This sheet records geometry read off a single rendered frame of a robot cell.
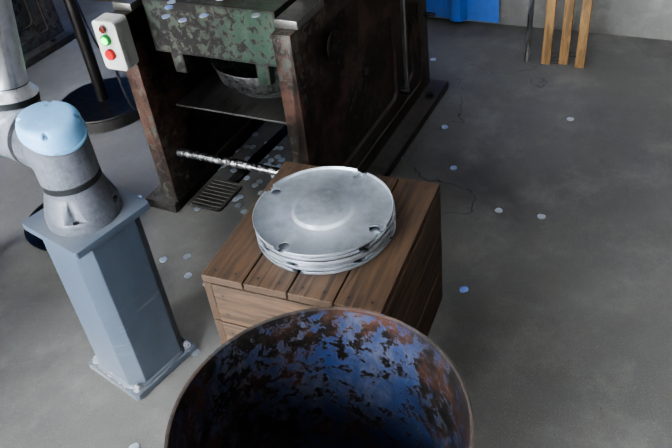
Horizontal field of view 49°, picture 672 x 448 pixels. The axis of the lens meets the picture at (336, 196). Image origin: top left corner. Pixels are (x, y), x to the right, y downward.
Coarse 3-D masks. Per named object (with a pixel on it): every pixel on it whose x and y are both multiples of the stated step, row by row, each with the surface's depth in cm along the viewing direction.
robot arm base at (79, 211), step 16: (96, 176) 141; (48, 192) 139; (64, 192) 138; (80, 192) 139; (96, 192) 142; (112, 192) 147; (48, 208) 141; (64, 208) 140; (80, 208) 140; (96, 208) 142; (112, 208) 144; (48, 224) 143; (64, 224) 141; (80, 224) 141; (96, 224) 142
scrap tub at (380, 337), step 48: (240, 336) 114; (288, 336) 118; (336, 336) 119; (384, 336) 116; (192, 384) 108; (240, 384) 118; (288, 384) 124; (336, 384) 126; (384, 384) 123; (432, 384) 113; (192, 432) 109; (240, 432) 122; (288, 432) 130; (336, 432) 134; (384, 432) 131; (432, 432) 120
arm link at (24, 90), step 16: (0, 0) 131; (0, 16) 132; (0, 32) 133; (16, 32) 136; (0, 48) 134; (16, 48) 137; (0, 64) 135; (16, 64) 137; (0, 80) 136; (16, 80) 138; (0, 96) 137; (16, 96) 138; (32, 96) 140; (0, 112) 138; (16, 112) 139; (0, 128) 139; (0, 144) 140; (16, 160) 141
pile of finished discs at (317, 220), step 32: (288, 192) 156; (320, 192) 153; (352, 192) 153; (384, 192) 152; (256, 224) 148; (288, 224) 147; (320, 224) 145; (352, 224) 145; (384, 224) 144; (288, 256) 140; (320, 256) 138; (352, 256) 139
